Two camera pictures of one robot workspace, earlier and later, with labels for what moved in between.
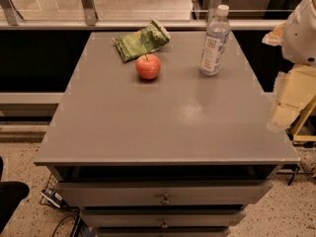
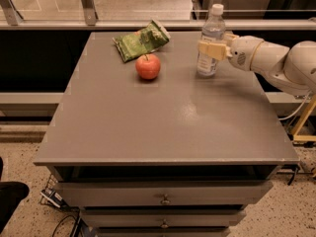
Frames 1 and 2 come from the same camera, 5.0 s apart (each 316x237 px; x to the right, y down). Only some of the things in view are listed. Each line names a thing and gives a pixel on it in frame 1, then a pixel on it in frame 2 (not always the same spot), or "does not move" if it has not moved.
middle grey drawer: (163, 218) does not move
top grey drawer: (163, 193) does not move
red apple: (148, 66) does not move
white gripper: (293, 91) -> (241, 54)
